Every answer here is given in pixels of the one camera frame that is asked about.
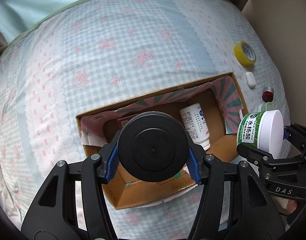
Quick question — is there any white-lid green jar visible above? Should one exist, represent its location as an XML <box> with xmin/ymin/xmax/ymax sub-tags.
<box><xmin>237</xmin><ymin>110</ymin><xmax>284</xmax><ymax>159</ymax></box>

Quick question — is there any pale green lid jar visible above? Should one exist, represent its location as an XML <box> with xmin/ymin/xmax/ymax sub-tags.
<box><xmin>258</xmin><ymin>102</ymin><xmax>274</xmax><ymax>112</ymax></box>

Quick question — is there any white pill bottle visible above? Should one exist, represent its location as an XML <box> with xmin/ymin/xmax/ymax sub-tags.
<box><xmin>180</xmin><ymin>103</ymin><xmax>210</xmax><ymax>151</ymax></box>

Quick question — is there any pink red box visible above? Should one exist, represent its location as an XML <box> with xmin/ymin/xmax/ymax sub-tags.
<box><xmin>117</xmin><ymin>119</ymin><xmax>129</xmax><ymax>130</ymax></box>

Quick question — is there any black lid white jar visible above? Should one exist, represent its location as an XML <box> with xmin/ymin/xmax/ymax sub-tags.
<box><xmin>117</xmin><ymin>111</ymin><xmax>189</xmax><ymax>183</ymax></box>

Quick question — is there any yellow tape roll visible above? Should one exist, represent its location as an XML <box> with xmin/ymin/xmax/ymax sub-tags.
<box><xmin>233</xmin><ymin>41</ymin><xmax>256</xmax><ymax>67</ymax></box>

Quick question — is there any person's right hand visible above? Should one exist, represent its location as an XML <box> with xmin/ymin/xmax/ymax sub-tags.
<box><xmin>285</xmin><ymin>200</ymin><xmax>297</xmax><ymax>213</ymax></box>

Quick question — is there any small red jar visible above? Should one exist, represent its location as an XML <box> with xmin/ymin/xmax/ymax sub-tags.
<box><xmin>262</xmin><ymin>86</ymin><xmax>274</xmax><ymax>102</ymax></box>

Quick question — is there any open cardboard box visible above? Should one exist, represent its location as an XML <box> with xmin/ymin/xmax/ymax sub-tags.
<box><xmin>77</xmin><ymin>73</ymin><xmax>247</xmax><ymax>210</ymax></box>

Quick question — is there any checkered floral bed sheet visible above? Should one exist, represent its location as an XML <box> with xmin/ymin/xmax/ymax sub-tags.
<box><xmin>0</xmin><ymin>0</ymin><xmax>290</xmax><ymax>228</ymax></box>

